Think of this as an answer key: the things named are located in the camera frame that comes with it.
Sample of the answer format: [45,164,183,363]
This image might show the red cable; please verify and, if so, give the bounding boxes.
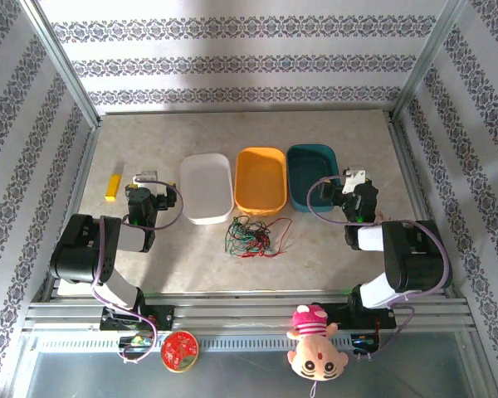
[248,216,294,259]
[232,226,290,259]

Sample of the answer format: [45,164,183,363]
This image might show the green cable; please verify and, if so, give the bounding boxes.
[223,217,258,256]
[226,219,275,255]

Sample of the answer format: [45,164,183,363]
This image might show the teal plastic tray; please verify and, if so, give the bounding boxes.
[286,143,339,214]

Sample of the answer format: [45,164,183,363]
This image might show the yellow rectangular block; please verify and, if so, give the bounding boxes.
[104,173,123,203]

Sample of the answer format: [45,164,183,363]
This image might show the white plastic tray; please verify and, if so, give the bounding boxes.
[178,152,235,226]

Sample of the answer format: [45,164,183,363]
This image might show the orange plastic tray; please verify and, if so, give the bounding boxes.
[233,146,288,218]

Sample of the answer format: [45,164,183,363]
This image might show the aluminium mounting rails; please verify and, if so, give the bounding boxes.
[22,289,473,333]

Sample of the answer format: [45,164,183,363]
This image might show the small circuit board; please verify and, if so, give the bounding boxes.
[351,333,379,354]
[117,334,155,352]

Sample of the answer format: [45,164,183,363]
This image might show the pink plush doll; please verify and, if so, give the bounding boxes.
[285,303,351,397]

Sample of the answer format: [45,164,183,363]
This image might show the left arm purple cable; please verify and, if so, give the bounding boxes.
[90,176,186,366]

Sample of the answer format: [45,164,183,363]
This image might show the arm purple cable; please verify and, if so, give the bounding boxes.
[90,176,186,366]
[305,175,452,362]

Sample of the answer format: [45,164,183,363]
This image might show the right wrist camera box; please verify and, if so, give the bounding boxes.
[341,166,368,196]

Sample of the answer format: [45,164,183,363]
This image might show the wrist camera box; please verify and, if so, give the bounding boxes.
[132,168,159,185]
[341,166,368,196]

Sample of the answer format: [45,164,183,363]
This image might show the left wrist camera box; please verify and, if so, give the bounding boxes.
[132,168,159,185]

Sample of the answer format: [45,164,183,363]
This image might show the aluminium side rail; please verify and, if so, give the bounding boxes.
[385,118,469,303]
[30,122,105,304]

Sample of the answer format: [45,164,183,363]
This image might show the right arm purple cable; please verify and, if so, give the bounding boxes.
[305,175,452,362]

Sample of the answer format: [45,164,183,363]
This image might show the aluminium back rail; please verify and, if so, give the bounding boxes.
[98,108,393,120]

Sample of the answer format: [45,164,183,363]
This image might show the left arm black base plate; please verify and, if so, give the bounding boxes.
[100,303,177,332]

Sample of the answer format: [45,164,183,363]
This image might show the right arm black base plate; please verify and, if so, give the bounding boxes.
[315,301,398,333]

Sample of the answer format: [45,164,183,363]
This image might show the aluminium frame post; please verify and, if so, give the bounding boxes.
[387,0,471,123]
[18,0,105,131]

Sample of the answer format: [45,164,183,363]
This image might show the grey slotted cable duct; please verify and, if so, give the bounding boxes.
[34,333,382,355]

